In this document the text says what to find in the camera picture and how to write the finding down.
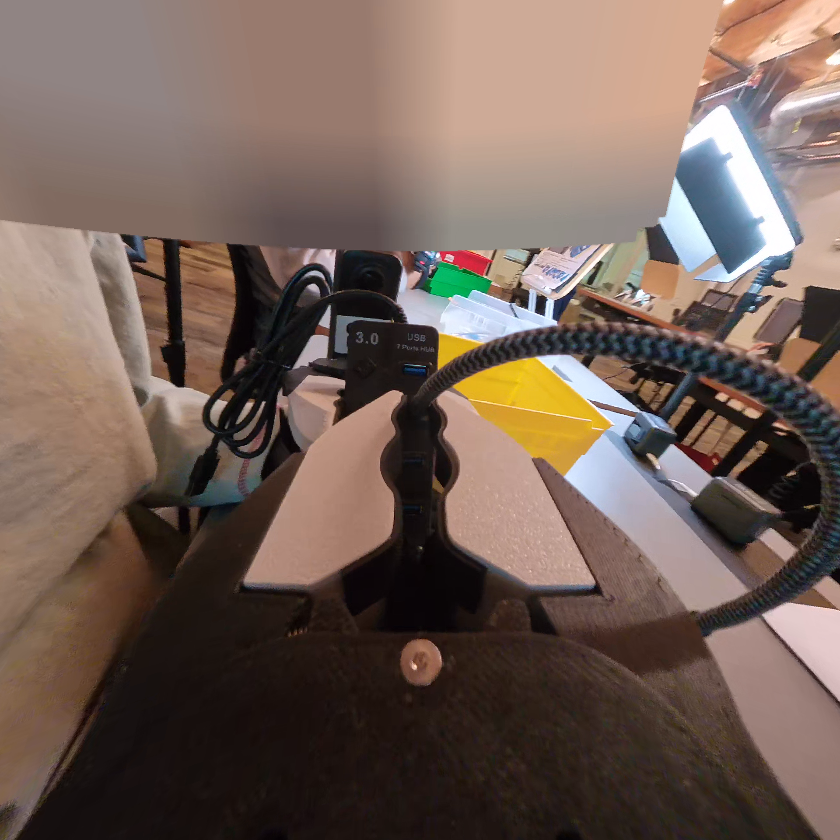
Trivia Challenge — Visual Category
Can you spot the person's left forearm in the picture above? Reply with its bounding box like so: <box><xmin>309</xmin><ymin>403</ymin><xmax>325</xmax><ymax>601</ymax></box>
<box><xmin>141</xmin><ymin>387</ymin><xmax>283</xmax><ymax>509</ymax></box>

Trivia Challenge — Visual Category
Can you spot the person's cream sweater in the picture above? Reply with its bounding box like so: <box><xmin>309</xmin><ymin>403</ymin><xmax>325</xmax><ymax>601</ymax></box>
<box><xmin>0</xmin><ymin>220</ymin><xmax>158</xmax><ymax>815</ymax></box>

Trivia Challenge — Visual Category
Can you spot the studio light panel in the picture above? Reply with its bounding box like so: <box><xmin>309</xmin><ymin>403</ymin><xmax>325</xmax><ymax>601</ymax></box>
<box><xmin>656</xmin><ymin>104</ymin><xmax>805</xmax><ymax>284</ymax></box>

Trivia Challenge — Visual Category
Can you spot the clear plastic bin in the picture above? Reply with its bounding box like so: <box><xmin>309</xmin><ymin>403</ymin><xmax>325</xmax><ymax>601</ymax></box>
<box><xmin>438</xmin><ymin>289</ymin><xmax>559</xmax><ymax>342</ymax></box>

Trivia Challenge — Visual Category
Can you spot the yellow plastic bin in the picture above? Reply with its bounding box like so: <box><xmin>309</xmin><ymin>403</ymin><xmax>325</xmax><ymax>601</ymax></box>
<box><xmin>435</xmin><ymin>331</ymin><xmax>614</xmax><ymax>476</ymax></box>

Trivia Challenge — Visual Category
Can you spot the black tripod leg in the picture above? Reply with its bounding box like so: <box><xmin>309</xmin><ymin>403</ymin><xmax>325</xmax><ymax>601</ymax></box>
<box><xmin>159</xmin><ymin>239</ymin><xmax>189</xmax><ymax>388</ymax></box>

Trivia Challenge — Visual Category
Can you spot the instruction poster board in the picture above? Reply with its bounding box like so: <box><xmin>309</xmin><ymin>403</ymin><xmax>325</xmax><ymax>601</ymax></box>
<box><xmin>521</xmin><ymin>244</ymin><xmax>614</xmax><ymax>299</ymax></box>

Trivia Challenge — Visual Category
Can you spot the green plastic bin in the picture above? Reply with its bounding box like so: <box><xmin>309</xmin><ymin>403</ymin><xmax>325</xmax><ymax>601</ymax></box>
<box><xmin>420</xmin><ymin>261</ymin><xmax>493</xmax><ymax>298</ymax></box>

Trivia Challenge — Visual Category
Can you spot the black light stand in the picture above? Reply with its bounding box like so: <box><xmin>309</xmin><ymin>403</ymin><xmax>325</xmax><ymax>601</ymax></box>
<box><xmin>659</xmin><ymin>252</ymin><xmax>795</xmax><ymax>421</ymax></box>

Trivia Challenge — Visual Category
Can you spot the long wooden table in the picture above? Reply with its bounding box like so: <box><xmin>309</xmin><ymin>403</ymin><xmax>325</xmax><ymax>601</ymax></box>
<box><xmin>577</xmin><ymin>285</ymin><xmax>808</xmax><ymax>460</ymax></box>

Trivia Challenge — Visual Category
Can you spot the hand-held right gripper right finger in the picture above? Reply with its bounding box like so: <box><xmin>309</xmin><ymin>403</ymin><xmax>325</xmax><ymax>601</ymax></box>
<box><xmin>430</xmin><ymin>397</ymin><xmax>598</xmax><ymax>595</ymax></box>

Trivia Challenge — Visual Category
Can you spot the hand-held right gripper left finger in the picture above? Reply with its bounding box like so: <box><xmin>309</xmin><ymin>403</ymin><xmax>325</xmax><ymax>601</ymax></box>
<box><xmin>241</xmin><ymin>389</ymin><xmax>406</xmax><ymax>598</ymax></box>

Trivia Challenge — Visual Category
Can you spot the white board stand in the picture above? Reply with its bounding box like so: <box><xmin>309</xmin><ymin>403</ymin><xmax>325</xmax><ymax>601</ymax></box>
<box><xmin>764</xmin><ymin>600</ymin><xmax>840</xmax><ymax>700</ymax></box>

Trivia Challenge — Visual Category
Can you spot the black hub cable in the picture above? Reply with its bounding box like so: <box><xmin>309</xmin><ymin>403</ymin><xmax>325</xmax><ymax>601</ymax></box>
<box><xmin>185</xmin><ymin>262</ymin><xmax>409</xmax><ymax>500</ymax></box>

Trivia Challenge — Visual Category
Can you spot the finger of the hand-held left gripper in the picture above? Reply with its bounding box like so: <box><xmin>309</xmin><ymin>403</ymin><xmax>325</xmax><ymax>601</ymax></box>
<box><xmin>287</xmin><ymin>377</ymin><xmax>345</xmax><ymax>454</ymax></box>

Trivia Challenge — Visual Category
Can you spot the small grey box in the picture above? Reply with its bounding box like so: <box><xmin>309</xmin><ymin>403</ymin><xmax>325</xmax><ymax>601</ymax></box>
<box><xmin>622</xmin><ymin>412</ymin><xmax>678</xmax><ymax>460</ymax></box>
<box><xmin>690</xmin><ymin>476</ymin><xmax>783</xmax><ymax>547</ymax></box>

